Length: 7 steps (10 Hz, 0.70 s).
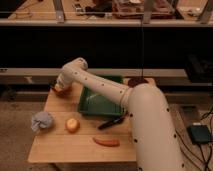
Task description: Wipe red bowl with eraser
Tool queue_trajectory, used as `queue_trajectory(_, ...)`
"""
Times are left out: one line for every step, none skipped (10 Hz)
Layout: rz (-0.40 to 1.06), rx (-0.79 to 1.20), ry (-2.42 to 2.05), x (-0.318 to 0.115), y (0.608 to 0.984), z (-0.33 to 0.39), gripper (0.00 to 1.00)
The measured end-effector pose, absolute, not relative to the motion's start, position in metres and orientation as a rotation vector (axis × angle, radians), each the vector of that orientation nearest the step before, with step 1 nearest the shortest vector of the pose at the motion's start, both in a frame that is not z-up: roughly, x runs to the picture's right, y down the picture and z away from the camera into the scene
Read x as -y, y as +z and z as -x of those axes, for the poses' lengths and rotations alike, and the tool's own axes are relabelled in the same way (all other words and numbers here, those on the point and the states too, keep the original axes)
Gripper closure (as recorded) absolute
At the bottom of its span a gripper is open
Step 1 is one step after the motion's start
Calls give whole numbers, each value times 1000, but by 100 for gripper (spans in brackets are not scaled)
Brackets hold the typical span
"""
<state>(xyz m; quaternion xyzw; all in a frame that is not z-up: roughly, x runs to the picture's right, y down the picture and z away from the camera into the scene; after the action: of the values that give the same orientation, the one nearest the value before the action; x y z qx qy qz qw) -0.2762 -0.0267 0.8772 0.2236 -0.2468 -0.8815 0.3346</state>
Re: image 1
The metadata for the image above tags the dark brown round object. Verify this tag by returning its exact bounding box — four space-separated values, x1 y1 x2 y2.
128 77 147 87

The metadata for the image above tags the red bowl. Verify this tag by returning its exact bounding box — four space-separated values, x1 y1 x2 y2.
51 85 71 97

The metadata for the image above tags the black marker pen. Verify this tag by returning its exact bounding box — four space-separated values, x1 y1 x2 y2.
98 117 124 130

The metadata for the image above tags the black foot pedal box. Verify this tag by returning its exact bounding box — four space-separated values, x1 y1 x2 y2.
187 125 212 144

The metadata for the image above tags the green plastic tray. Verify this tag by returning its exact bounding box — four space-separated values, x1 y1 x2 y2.
78 76 123 118

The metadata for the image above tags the yellow apple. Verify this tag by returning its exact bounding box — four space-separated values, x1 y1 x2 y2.
65 118 80 133

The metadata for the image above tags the black floor cable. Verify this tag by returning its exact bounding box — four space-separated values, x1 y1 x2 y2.
175 105 213 171

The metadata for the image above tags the eraser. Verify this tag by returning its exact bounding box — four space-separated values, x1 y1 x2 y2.
54 86 62 92

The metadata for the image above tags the wooden shelf rack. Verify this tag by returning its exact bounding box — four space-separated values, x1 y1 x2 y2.
0 0 213 27

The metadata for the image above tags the crumpled grey cloth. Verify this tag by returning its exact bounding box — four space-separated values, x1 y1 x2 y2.
31 111 54 132

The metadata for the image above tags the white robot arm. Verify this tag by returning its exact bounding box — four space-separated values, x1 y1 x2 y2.
56 58 186 171

